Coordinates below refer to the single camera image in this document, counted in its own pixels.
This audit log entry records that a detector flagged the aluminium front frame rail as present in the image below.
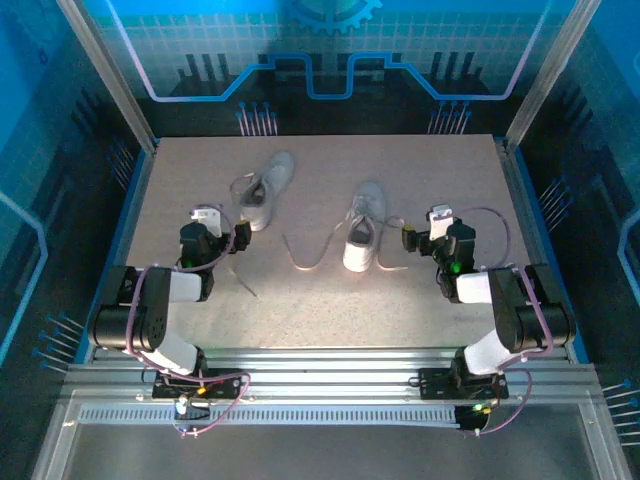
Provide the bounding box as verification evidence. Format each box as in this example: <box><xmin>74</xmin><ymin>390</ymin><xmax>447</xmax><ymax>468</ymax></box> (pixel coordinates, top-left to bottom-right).
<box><xmin>62</xmin><ymin>346</ymin><xmax>599</xmax><ymax>404</ymax></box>

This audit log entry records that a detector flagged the slotted grey cable duct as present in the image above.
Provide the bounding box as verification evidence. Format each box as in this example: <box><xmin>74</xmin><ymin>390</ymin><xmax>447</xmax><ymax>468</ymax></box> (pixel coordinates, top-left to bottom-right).
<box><xmin>78</xmin><ymin>407</ymin><xmax>462</xmax><ymax>430</ymax></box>

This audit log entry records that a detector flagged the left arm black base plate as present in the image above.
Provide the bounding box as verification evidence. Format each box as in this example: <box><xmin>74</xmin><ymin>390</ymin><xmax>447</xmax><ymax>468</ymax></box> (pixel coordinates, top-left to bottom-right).
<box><xmin>152</xmin><ymin>368</ymin><xmax>245</xmax><ymax>400</ymax></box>

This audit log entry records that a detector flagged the blue table edge strip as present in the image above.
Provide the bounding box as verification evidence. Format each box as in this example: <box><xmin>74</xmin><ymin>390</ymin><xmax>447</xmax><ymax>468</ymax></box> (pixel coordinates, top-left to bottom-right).
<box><xmin>512</xmin><ymin>144</ymin><xmax>591</xmax><ymax>365</ymax></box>
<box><xmin>74</xmin><ymin>147</ymin><xmax>157</xmax><ymax>365</ymax></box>

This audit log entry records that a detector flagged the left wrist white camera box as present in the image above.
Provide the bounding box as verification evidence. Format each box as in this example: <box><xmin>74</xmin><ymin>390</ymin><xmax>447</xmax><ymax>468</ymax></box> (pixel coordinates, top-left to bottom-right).
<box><xmin>188</xmin><ymin>205</ymin><xmax>223</xmax><ymax>237</ymax></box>

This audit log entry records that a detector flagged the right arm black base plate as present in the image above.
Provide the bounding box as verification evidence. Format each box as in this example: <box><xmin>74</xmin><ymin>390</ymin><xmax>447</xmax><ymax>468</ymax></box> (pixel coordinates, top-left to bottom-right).
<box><xmin>418</xmin><ymin>367</ymin><xmax>510</xmax><ymax>400</ymax></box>

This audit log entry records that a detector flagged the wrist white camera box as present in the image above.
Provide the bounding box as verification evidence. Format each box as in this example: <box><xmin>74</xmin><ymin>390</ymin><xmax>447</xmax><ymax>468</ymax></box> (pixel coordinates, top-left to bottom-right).
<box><xmin>425</xmin><ymin>203</ymin><xmax>455</xmax><ymax>240</ymax></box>
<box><xmin>188</xmin><ymin>205</ymin><xmax>223</xmax><ymax>237</ymax></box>

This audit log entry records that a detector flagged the aluminium frame post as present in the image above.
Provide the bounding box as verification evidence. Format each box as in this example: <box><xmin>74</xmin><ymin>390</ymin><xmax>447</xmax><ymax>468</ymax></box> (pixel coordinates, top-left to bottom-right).
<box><xmin>504</xmin><ymin>0</ymin><xmax>604</xmax><ymax>151</ymax></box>
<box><xmin>54</xmin><ymin>0</ymin><xmax>159</xmax><ymax>154</ymax></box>

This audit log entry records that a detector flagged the aluminium side rail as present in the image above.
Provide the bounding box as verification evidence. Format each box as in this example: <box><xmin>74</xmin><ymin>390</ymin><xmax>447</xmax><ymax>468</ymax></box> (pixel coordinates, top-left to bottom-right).
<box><xmin>493</xmin><ymin>137</ymin><xmax>571</xmax><ymax>351</ymax></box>

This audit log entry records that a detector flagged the small controller board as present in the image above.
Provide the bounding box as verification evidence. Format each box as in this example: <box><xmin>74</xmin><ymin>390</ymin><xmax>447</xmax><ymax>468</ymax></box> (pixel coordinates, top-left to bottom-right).
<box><xmin>454</xmin><ymin>402</ymin><xmax>490</xmax><ymax>432</ymax></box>
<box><xmin>172</xmin><ymin>394</ymin><xmax>212</xmax><ymax>435</ymax></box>

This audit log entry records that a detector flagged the grey metal front panel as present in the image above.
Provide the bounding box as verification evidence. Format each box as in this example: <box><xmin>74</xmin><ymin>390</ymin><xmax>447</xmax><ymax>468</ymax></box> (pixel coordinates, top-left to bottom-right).
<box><xmin>29</xmin><ymin>388</ymin><xmax>634</xmax><ymax>480</ymax></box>

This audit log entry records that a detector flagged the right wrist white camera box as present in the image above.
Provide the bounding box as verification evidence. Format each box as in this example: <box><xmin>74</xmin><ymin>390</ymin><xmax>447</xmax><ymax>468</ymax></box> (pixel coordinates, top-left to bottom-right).
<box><xmin>425</xmin><ymin>203</ymin><xmax>455</xmax><ymax>240</ymax></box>

